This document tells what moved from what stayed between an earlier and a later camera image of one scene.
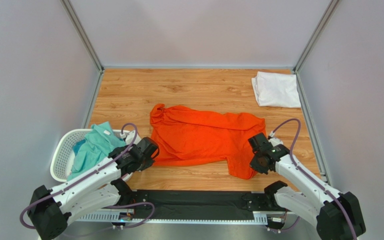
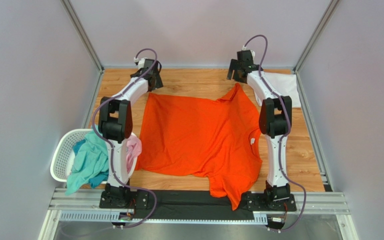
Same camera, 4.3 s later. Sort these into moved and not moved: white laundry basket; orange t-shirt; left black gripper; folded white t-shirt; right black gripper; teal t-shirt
Moved: left black gripper; orange t-shirt; right black gripper
Not moved: teal t-shirt; folded white t-shirt; white laundry basket
